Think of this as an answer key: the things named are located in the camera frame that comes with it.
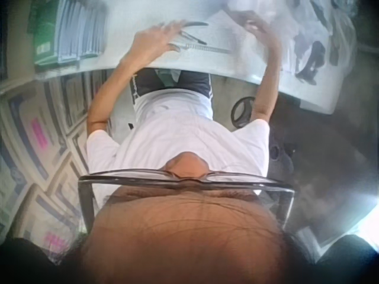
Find black pen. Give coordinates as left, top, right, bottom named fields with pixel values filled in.
left=179, top=30, right=208, bottom=46

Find person's right hand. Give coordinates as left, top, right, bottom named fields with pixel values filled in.
left=244, top=17, right=283, bottom=53

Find stack of white cartons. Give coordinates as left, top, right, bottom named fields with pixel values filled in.
left=0, top=70, right=114, bottom=263

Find green box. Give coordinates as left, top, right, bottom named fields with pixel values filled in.
left=27, top=0, right=65, bottom=65

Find black round wheel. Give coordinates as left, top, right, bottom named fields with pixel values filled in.
left=230, top=95, right=258, bottom=128

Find black stapler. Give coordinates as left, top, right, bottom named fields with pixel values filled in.
left=295, top=40, right=327, bottom=86

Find person's legs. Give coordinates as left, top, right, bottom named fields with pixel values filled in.
left=129, top=67, right=214, bottom=105

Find person's left hand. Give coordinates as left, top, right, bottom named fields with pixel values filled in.
left=130, top=20, right=187, bottom=64

